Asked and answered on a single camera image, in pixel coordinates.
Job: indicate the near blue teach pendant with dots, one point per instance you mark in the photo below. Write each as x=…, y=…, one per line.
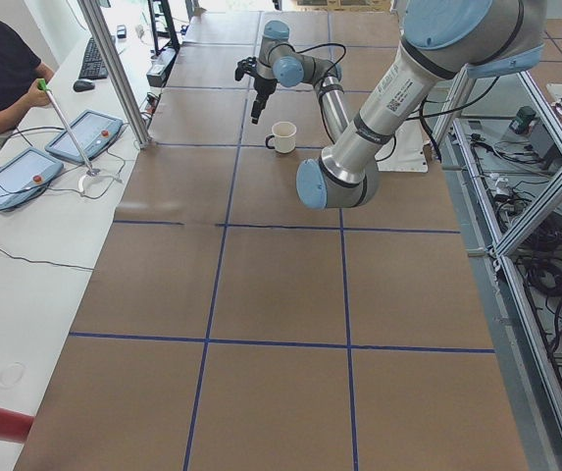
x=25, y=175

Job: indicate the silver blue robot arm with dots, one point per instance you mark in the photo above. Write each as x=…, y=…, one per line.
x=439, y=39

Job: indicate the black computer mouse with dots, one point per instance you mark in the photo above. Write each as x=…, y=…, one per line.
x=83, y=85

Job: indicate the far blue teach pendant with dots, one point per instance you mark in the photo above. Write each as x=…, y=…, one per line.
x=94, y=132

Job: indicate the green handled reacher stick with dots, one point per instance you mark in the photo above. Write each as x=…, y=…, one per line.
x=92, y=174

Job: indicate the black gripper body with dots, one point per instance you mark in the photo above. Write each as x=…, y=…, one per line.
x=263, y=85

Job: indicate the blue teach pendant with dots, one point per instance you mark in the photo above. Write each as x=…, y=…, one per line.
x=25, y=175
x=94, y=132

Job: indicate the aluminium frame post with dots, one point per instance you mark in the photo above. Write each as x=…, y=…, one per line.
x=99, y=30

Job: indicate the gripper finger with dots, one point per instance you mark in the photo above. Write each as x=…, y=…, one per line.
x=253, y=113
x=260, y=107

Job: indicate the white smiley mug black handle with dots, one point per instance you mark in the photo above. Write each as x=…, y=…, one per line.
x=282, y=138

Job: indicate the black keyboard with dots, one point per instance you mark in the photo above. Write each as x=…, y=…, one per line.
x=92, y=66

